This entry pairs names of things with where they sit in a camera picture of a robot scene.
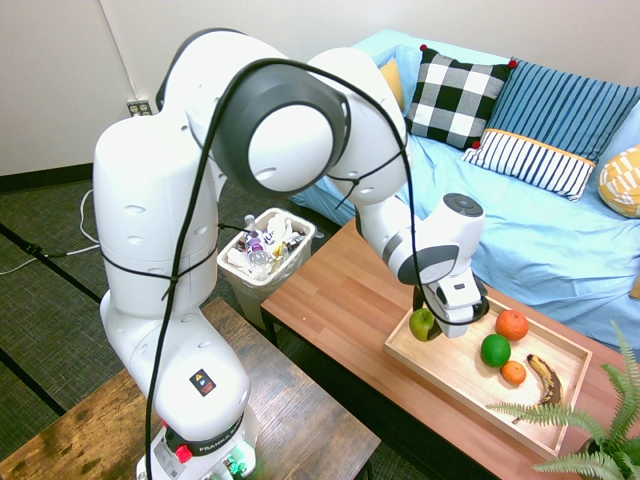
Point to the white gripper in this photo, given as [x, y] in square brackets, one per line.
[455, 300]

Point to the green apple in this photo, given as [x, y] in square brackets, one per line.
[419, 325]

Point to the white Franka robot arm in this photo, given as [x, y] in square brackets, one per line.
[150, 200]

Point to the wooden serving tray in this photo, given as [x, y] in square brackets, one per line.
[450, 365]

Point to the green round fruit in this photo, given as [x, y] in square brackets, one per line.
[495, 350]

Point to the reddish wood coffee table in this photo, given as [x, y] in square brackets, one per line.
[340, 300]

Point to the large orange fruit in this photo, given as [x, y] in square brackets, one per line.
[512, 325]

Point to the small orange fruit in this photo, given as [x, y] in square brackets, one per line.
[514, 372]

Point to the light blue sofa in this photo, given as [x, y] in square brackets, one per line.
[540, 250]

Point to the overripe spotted banana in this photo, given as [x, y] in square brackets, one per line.
[547, 377]

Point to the rustic dark wood side table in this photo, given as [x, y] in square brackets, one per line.
[300, 425]

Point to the cream plastic trash bin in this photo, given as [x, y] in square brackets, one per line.
[260, 295]

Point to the clear bottle purple label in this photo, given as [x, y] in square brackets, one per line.
[257, 250]

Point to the white navy striped pillow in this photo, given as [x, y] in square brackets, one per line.
[530, 162]

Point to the mustard striped pillow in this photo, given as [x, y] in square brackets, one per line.
[636, 289]

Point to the black white checkered pillow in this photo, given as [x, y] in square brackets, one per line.
[457, 100]

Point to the potted green fern plant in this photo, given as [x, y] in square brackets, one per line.
[607, 452]

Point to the yellow patterned bolster pillow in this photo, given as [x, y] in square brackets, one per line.
[622, 182]

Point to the plain mustard pillow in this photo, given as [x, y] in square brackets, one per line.
[392, 80]

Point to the blue striped pillow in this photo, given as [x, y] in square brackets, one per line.
[560, 110]

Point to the black tripod stand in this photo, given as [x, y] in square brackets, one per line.
[30, 246]

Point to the white wall power outlet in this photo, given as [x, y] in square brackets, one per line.
[138, 107]

